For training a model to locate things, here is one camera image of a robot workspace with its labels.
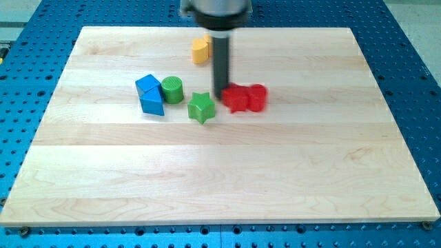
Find blue cube block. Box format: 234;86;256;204
135;74;161;96

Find yellow heart block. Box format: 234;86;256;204
192;39;209;64

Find yellow block behind rod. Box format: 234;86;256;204
203;33;212;57

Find blue triangular prism block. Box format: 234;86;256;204
139;87;165;116

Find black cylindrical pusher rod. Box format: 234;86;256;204
210;31;229;100

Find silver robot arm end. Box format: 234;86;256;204
180;0;252;31

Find green star block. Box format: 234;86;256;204
187;92;215;124

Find red cylinder block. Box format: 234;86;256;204
247;84;267;112

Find red star block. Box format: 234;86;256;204
221;83;248;113

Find light wooden board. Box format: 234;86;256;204
1;26;440;227

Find green cylinder block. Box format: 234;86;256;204
161;76;184;104

